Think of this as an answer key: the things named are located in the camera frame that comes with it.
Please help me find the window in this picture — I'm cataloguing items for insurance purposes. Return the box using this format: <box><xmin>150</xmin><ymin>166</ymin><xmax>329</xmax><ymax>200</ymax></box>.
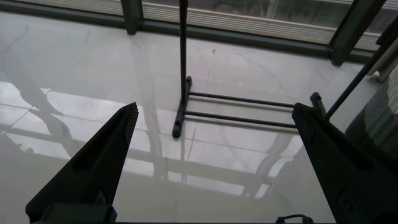
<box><xmin>0</xmin><ymin>0</ymin><xmax>398</xmax><ymax>67</ymax></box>

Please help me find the black clothes rack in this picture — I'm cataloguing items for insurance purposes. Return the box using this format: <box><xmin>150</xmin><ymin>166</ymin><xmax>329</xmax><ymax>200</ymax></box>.
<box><xmin>172</xmin><ymin>0</ymin><xmax>398</xmax><ymax>139</ymax></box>

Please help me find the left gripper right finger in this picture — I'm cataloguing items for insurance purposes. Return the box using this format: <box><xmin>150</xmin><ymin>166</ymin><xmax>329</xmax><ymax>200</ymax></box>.
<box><xmin>291</xmin><ymin>102</ymin><xmax>398</xmax><ymax>224</ymax></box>

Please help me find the white laundry basket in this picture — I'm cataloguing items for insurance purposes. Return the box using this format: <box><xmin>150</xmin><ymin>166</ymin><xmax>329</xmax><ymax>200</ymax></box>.
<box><xmin>344</xmin><ymin>63</ymin><xmax>398</xmax><ymax>177</ymax></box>

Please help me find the black cable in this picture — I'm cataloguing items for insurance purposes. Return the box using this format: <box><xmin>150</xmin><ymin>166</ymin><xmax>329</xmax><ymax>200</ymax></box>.
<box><xmin>275</xmin><ymin>213</ymin><xmax>315</xmax><ymax>224</ymax></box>

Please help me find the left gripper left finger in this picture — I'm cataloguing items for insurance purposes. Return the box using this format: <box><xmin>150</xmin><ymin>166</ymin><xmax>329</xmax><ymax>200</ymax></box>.
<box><xmin>25</xmin><ymin>101</ymin><xmax>139</xmax><ymax>223</ymax></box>

